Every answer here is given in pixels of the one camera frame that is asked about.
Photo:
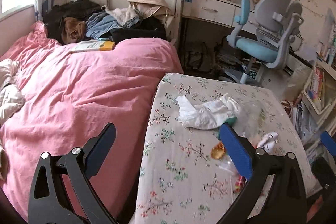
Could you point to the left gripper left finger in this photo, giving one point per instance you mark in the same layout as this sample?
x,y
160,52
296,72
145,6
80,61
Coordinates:
x,y
49,201

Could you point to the white crumpled cloth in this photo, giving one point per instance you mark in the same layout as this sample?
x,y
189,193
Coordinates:
x,y
12,99

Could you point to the clear plastic bag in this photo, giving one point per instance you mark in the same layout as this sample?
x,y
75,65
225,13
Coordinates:
x,y
250,121

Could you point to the floral mattress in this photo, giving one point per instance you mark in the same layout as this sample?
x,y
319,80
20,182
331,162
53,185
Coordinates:
x,y
179,180

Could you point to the red candy wrapper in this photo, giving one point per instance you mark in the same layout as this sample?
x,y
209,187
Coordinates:
x,y
239,184

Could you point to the yellow white book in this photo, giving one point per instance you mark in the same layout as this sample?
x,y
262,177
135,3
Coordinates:
x,y
93,45

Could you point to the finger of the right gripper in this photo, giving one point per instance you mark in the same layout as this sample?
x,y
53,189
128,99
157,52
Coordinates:
x,y
328,142

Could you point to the white bookshelf with books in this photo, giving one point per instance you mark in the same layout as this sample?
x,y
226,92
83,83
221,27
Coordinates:
x,y
314,111

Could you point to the green cloth scrap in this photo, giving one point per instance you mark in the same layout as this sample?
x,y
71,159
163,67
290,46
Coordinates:
x,y
231,121

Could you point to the white desk with drawers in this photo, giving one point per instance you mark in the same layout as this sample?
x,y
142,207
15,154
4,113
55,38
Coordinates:
x,y
220,12

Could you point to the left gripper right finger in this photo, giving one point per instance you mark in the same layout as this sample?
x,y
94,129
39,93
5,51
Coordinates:
x,y
286,200

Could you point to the beige bag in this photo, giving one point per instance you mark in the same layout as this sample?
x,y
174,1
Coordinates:
x,y
151,7

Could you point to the pink duvet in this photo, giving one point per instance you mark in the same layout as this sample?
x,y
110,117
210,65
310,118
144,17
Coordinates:
x,y
70,97

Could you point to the white tissue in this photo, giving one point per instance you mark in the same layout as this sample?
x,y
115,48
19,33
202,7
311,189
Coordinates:
x,y
209,115

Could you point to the pile of dark clothes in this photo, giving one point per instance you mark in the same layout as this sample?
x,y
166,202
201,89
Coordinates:
x,y
82,20

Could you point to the small white striped wrapper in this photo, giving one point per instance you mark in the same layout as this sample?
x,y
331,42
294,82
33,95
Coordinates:
x,y
268,142

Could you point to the gold foil wrapper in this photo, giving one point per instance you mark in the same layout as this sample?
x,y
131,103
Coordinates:
x,y
218,152

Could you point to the blue grey desk chair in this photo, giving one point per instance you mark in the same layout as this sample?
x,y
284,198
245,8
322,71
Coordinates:
x,y
278,24

